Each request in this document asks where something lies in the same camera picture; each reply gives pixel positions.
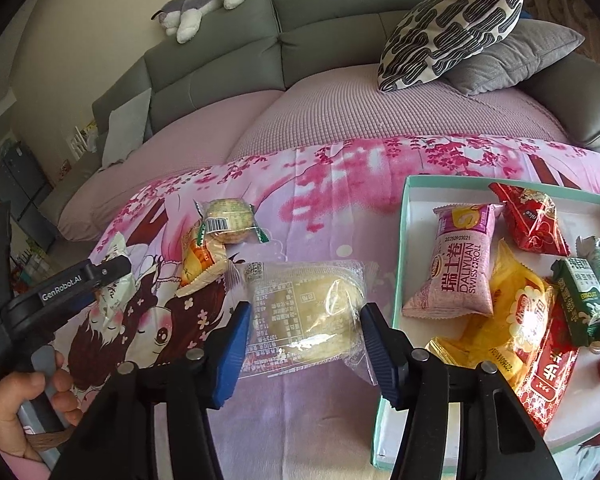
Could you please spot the red snack packet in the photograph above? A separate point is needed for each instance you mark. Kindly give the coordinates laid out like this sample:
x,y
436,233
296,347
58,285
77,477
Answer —
x,y
544,387

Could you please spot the teal rimmed white tray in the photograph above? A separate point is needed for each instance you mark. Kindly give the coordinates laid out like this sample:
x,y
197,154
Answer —
x,y
574,433

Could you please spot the grey white plush toy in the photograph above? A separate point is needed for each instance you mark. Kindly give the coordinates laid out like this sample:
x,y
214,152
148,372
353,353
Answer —
x,y
182,18

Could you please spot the clear packet pale pastry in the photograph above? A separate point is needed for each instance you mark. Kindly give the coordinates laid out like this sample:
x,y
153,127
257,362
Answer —
x,y
305,314

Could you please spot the dark green biscuit packet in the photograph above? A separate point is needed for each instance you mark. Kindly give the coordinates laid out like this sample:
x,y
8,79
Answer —
x,y
579,292

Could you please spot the pink swiss roll packet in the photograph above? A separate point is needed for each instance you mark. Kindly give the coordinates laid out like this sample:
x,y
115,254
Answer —
x,y
460,265

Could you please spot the yellow soft bread packet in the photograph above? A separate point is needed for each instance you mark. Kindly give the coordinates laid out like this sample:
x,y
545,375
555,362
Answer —
x,y
511,338

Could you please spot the person left hand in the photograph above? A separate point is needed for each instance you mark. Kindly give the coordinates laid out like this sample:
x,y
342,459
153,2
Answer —
x,y
19,387

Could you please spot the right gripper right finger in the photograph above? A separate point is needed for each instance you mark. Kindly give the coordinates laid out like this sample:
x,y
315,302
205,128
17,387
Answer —
x,y
497,437

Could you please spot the red gold snack bag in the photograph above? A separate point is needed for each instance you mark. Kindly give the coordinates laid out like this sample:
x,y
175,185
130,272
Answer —
x,y
531,220

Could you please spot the pink sofa seat cover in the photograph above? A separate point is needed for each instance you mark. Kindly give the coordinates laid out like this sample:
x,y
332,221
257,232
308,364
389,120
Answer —
x,y
337,105

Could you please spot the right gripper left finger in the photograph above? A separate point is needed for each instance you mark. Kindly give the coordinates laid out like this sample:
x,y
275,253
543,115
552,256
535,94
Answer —
x,y
116,437

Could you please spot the round green mooncake packet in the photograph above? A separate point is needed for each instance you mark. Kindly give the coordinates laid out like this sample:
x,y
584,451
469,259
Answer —
x,y
229,221

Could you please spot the black white patterned pillow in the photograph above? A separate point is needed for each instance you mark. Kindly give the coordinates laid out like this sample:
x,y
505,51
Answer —
x,y
436,35

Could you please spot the orange cake packet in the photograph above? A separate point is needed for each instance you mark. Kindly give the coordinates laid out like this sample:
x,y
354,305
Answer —
x,y
203,262

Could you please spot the grey sectional sofa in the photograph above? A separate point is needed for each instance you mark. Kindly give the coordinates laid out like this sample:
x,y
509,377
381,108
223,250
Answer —
x,y
273,44

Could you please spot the light grey cushion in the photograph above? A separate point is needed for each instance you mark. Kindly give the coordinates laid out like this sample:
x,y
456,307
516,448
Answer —
x,y
127,125

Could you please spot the grey pillow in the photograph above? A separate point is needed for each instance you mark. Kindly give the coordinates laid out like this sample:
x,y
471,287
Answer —
x,y
531,46

